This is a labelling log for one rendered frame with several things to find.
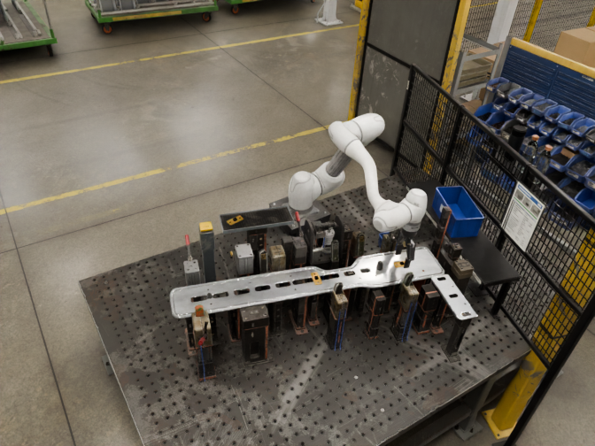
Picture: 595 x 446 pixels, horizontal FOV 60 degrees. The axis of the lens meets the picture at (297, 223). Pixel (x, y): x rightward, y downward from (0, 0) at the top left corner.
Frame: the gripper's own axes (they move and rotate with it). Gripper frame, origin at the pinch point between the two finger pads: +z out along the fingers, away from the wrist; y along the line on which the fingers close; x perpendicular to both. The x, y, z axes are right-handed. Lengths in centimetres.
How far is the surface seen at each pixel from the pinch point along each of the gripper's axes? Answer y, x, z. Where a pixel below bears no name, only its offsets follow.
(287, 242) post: -19, -57, -5
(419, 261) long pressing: 0.0, 10.3, 4.8
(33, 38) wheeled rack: -583, -256, 75
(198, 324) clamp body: 21, -106, -2
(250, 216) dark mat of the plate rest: -36, -72, -12
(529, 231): 18, 55, -22
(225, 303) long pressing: 7, -93, 4
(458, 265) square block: 12.9, 24.4, -1.0
